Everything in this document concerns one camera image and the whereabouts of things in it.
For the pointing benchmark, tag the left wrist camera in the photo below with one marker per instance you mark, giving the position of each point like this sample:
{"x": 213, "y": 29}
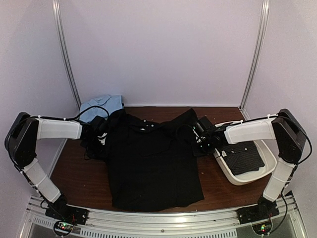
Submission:
{"x": 99, "y": 125}

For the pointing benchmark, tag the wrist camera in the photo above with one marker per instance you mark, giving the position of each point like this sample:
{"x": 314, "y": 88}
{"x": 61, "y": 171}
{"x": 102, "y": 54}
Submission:
{"x": 99, "y": 125}
{"x": 204, "y": 127}

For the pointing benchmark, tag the aluminium frame post right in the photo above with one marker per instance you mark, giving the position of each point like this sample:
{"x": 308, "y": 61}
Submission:
{"x": 256, "y": 56}

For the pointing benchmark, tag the white plastic laundry basket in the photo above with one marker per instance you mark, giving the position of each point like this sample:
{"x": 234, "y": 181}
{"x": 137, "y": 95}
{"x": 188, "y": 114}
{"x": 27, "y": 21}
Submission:
{"x": 256, "y": 131}

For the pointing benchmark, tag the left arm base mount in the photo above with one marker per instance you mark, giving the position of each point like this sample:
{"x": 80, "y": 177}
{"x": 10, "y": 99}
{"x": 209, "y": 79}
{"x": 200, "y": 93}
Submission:
{"x": 62, "y": 211}

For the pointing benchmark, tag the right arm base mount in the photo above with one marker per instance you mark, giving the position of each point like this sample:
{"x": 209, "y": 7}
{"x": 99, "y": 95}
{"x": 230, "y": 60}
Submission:
{"x": 261, "y": 211}

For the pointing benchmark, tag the black long sleeve shirt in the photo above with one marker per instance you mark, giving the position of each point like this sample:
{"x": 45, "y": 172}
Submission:
{"x": 151, "y": 166}

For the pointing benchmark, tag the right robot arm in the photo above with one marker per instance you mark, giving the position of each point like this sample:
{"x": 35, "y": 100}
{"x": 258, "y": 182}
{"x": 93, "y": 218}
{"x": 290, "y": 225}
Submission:
{"x": 282, "y": 127}

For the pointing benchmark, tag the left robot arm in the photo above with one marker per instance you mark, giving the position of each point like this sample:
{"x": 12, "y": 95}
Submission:
{"x": 26, "y": 131}

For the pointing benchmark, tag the light blue folded shirt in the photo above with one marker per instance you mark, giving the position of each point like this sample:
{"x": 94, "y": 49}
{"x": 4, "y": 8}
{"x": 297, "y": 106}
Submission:
{"x": 101, "y": 106}

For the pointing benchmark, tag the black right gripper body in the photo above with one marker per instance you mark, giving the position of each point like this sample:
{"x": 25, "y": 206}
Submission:
{"x": 205, "y": 149}

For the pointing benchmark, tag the aluminium frame post left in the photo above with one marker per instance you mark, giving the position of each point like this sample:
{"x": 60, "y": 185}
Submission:
{"x": 64, "y": 52}

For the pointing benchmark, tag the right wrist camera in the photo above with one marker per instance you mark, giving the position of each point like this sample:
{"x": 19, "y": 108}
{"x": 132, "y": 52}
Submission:
{"x": 204, "y": 127}

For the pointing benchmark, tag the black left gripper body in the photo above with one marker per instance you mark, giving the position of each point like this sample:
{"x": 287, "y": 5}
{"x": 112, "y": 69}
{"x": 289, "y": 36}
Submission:
{"x": 94, "y": 150}

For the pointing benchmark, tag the aluminium frame post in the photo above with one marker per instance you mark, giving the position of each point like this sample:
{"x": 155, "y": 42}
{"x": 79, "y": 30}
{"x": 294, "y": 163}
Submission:
{"x": 256, "y": 56}
{"x": 64, "y": 52}

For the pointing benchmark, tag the dark pinstriped folded shirt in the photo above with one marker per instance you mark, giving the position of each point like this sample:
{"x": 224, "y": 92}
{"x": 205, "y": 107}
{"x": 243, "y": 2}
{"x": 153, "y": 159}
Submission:
{"x": 242, "y": 157}

